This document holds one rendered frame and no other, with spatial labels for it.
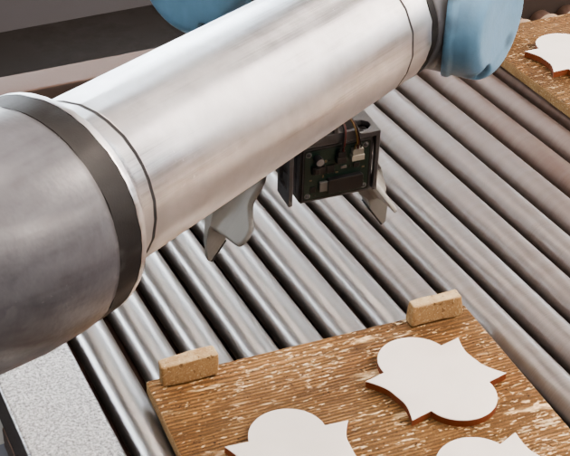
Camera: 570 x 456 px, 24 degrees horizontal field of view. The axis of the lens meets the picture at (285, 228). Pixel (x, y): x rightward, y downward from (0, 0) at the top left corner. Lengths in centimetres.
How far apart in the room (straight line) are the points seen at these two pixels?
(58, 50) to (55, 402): 295
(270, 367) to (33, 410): 23
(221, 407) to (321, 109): 68
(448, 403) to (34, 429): 39
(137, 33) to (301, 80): 369
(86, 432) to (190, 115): 77
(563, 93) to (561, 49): 12
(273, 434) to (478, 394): 20
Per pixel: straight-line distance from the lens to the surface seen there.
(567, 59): 193
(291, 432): 123
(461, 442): 123
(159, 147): 52
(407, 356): 132
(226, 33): 60
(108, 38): 426
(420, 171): 169
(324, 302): 143
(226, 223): 101
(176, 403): 127
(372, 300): 143
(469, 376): 130
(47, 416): 131
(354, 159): 95
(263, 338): 138
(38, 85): 184
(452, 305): 138
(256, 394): 128
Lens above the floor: 176
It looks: 33 degrees down
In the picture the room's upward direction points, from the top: straight up
